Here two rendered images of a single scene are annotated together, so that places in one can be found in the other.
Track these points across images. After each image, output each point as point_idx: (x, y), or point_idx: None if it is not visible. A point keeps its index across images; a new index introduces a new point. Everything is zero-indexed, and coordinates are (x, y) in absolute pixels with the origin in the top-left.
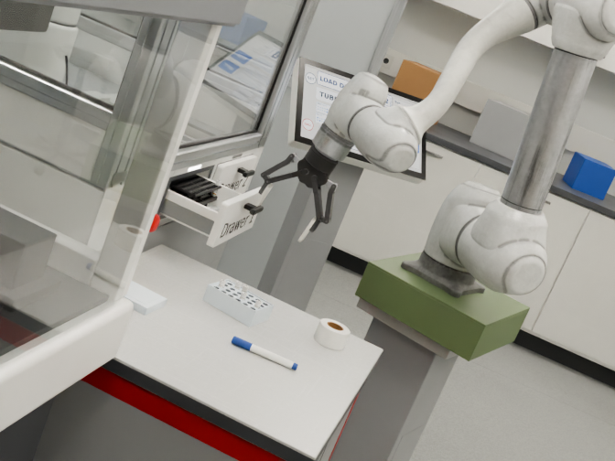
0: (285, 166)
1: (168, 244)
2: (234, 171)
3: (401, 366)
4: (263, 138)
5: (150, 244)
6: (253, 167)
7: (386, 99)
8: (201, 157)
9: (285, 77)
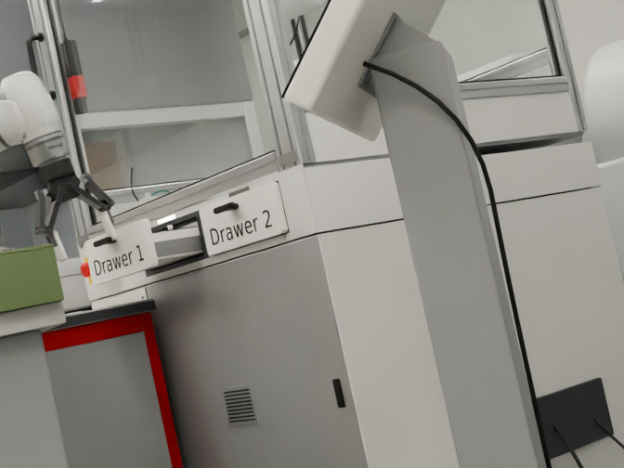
0: (92, 188)
1: (188, 304)
2: (227, 211)
3: None
4: (283, 155)
5: (158, 301)
6: (302, 198)
7: (2, 91)
8: (166, 207)
9: (265, 66)
